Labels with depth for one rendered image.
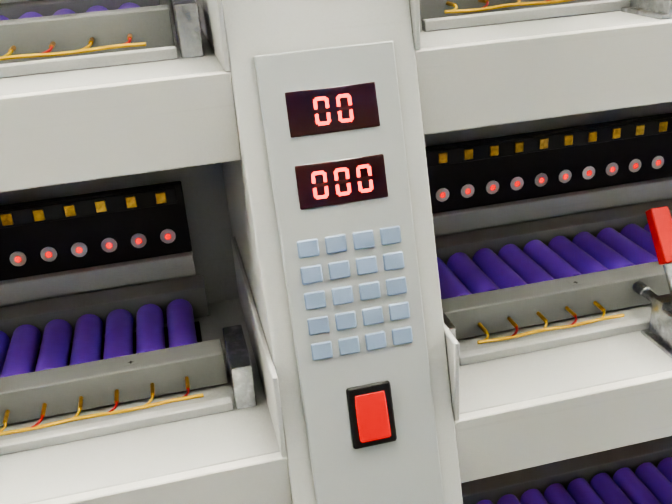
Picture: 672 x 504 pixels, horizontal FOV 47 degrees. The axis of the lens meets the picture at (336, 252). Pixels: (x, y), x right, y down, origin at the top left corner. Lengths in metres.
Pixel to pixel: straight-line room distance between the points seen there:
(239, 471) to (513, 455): 0.16
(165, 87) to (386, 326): 0.16
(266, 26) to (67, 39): 0.12
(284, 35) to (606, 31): 0.17
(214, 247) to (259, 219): 0.20
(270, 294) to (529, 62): 0.18
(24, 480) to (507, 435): 0.26
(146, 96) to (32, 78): 0.07
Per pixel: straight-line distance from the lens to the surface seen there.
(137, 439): 0.45
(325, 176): 0.39
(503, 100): 0.43
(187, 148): 0.39
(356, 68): 0.39
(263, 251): 0.39
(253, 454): 0.43
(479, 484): 0.66
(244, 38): 0.39
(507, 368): 0.48
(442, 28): 0.46
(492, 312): 0.51
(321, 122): 0.38
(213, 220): 0.59
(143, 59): 0.43
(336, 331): 0.40
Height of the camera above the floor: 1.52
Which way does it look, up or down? 10 degrees down
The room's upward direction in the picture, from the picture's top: 7 degrees counter-clockwise
